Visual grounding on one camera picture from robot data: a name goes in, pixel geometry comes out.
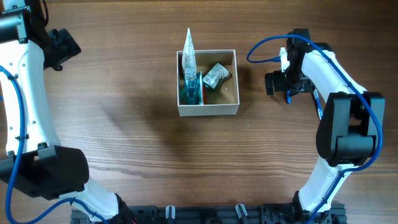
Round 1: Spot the green white toothpaste tube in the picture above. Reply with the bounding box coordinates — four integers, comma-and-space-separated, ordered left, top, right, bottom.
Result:
199, 71, 205, 105

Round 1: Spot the white cardboard box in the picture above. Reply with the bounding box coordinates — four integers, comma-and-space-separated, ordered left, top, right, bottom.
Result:
177, 50, 240, 116

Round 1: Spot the blue white toothbrush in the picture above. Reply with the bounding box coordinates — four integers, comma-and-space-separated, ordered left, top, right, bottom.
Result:
313, 89, 323, 119

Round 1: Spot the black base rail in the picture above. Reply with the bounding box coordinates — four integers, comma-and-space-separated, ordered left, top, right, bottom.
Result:
70, 203, 348, 224

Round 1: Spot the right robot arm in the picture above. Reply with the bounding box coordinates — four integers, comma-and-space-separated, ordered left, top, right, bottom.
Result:
265, 29, 385, 223

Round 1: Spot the right blue cable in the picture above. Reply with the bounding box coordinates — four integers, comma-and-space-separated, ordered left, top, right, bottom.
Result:
246, 34, 384, 224

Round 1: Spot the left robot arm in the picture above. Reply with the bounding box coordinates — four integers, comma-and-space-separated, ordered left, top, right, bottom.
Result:
1, 0, 135, 223

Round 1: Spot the blue mouthwash bottle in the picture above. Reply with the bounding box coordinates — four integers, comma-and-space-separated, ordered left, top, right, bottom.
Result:
180, 67, 200, 105

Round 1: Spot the blue cable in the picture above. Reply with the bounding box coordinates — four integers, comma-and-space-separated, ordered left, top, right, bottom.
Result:
0, 65, 109, 224
246, 34, 384, 224

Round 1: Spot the blue disposable razor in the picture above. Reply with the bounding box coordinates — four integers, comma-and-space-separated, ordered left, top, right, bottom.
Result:
285, 90, 292, 104

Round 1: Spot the green white soap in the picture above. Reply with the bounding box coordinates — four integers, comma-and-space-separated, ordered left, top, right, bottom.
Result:
203, 63, 230, 90

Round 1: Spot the left blue cable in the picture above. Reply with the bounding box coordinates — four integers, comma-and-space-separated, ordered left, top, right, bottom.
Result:
0, 65, 109, 224

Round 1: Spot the white floral lotion tube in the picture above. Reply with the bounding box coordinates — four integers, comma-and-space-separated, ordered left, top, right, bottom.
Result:
182, 28, 197, 76

